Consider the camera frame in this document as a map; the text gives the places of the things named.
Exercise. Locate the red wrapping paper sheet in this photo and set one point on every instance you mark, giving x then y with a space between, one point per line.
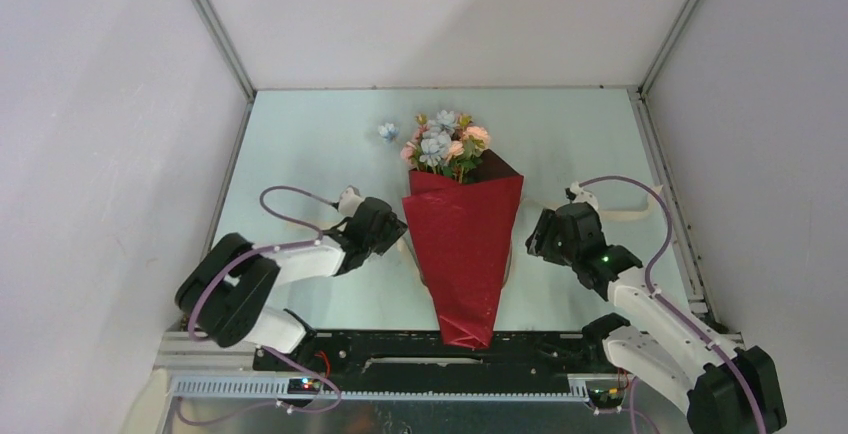
462 236

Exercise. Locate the right circuit board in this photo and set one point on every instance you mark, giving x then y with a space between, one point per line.
606 400

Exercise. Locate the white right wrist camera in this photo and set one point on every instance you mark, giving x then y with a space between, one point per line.
578 194

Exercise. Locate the blue flower stem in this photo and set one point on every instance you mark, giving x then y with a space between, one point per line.
437 138

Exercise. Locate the cream ribbon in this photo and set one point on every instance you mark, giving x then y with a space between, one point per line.
615 215

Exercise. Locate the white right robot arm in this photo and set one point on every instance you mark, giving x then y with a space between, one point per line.
719 388

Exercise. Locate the left circuit board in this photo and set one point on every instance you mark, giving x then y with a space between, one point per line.
304 386

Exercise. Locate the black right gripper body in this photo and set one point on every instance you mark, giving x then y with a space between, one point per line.
549 245

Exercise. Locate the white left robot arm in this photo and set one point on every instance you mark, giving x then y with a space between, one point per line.
226 297

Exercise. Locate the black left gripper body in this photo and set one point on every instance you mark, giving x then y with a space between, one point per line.
391 233

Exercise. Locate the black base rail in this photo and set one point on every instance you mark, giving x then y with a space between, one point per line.
418 362

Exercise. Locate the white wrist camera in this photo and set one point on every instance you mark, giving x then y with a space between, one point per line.
578 194
349 201

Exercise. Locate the circuit board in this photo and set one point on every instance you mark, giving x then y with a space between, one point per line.
606 400
304 386

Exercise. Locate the peach rose stem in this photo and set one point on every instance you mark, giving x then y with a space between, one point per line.
468 142

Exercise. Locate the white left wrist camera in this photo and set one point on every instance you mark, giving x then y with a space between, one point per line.
349 201

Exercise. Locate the pink rose stem with blue bud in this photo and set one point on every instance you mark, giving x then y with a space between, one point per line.
388 132

